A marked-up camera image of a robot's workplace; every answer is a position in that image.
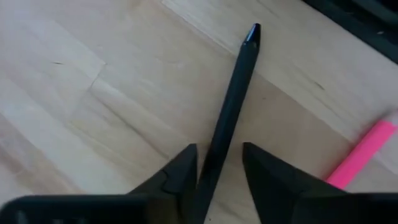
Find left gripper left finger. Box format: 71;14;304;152
0;143;198;224

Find matte black marker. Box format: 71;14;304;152
182;23;261;224

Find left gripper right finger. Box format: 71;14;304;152
243;142;398;224

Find thick pink highlighter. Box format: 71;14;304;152
325;119;398;190

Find black table edge rail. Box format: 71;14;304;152
303;0;398;65

